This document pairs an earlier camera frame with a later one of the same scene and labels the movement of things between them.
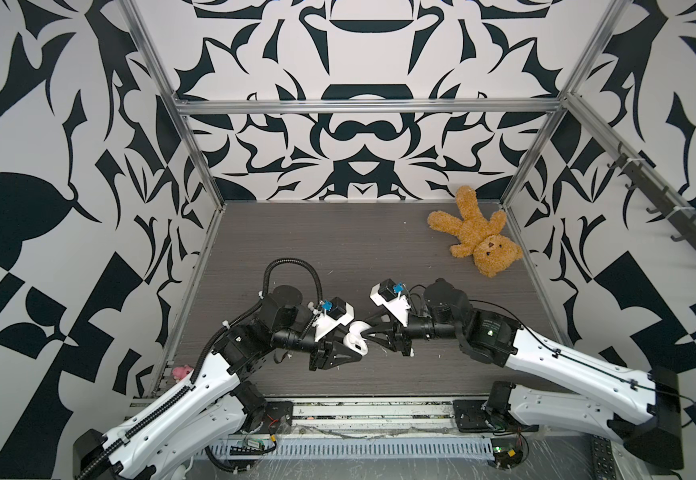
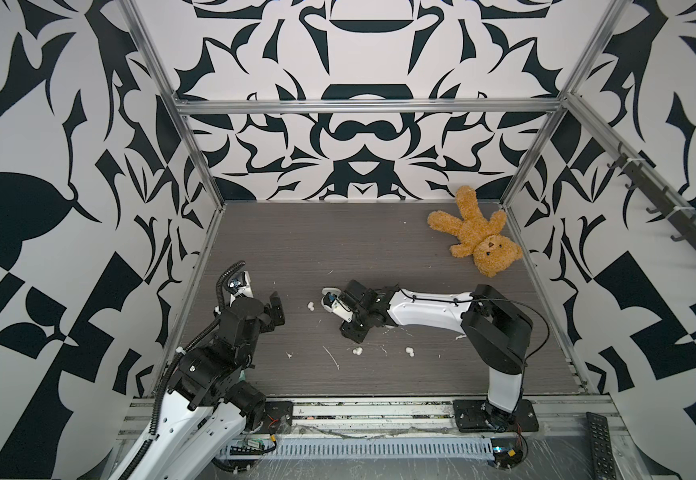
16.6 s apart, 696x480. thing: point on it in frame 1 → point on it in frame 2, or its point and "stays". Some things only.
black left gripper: x=324 y=351 → x=265 y=319
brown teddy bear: x=494 y=253 stays
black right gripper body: x=422 y=328 → x=355 y=329
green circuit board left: x=246 y=446 stays
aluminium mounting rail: x=433 y=415 stays
